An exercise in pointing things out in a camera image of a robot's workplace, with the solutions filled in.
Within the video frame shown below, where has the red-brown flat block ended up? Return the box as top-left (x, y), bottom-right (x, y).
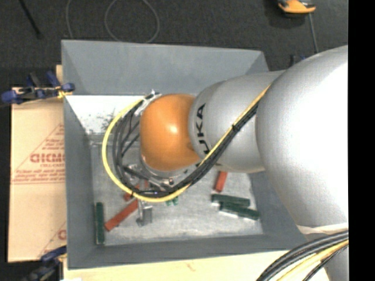
top-left (213, 170), bottom-right (229, 194)
top-left (104, 198), bottom-right (139, 232)

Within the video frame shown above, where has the dark green flat block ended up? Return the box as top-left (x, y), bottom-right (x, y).
top-left (218, 203), bottom-right (261, 221)
top-left (94, 201), bottom-right (106, 245)
top-left (211, 194), bottom-right (251, 208)

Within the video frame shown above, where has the brown cardboard board, red print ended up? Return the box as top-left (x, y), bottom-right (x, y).
top-left (7, 97), bottom-right (69, 263)

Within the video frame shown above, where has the grey metal bin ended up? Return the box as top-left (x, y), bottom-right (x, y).
top-left (60, 39), bottom-right (309, 268)

